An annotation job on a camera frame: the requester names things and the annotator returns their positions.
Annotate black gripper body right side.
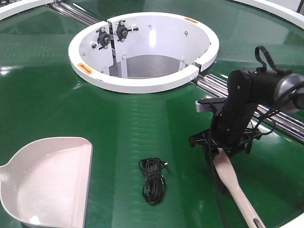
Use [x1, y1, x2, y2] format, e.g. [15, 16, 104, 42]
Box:
[189, 115, 261, 157]

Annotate beige hand broom black bristles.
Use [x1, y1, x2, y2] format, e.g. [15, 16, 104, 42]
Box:
[212, 148, 266, 228]

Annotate black cable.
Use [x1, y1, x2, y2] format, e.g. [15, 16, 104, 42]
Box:
[138, 157, 169, 206]

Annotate beige plastic dustpan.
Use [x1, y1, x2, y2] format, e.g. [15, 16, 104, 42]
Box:
[0, 137, 93, 228]

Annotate orange sticker rear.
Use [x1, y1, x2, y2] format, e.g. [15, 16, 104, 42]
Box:
[184, 17, 199, 24]

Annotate white outer rim right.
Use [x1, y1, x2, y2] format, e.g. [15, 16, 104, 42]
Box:
[235, 0, 304, 29]

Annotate white rim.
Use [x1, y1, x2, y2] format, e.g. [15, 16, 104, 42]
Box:
[235, 0, 304, 29]
[0, 0, 54, 20]

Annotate yellow arrow sticker front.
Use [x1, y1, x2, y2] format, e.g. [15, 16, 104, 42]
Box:
[77, 63, 94, 75]

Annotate steel rollers upper left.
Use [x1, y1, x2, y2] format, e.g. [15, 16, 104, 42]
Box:
[49, 0, 100, 26]

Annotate white outer rim left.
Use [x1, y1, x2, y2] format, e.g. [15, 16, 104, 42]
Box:
[0, 0, 54, 20]

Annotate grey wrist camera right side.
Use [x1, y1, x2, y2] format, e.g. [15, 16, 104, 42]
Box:
[195, 97, 226, 115]

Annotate white central ring housing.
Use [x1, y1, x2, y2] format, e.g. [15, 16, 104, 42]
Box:
[68, 12, 219, 94]

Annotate right black bearing mount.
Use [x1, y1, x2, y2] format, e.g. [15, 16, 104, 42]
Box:
[115, 20, 139, 42]

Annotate black bearing mount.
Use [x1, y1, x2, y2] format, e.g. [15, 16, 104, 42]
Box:
[97, 27, 111, 50]
[115, 20, 139, 42]

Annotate left black bearing mount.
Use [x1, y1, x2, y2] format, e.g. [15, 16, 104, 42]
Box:
[97, 27, 111, 50]

